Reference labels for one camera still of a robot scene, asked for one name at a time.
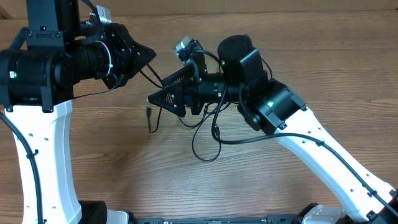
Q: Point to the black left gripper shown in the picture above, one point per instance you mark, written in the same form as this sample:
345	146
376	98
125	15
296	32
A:
131	54

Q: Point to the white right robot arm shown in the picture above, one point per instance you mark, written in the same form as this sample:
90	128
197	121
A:
270	106

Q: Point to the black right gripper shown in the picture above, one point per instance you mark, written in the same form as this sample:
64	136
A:
188	86

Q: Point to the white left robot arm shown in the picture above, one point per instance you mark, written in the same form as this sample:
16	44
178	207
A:
45	61

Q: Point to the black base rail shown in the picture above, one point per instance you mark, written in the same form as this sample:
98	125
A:
217	220

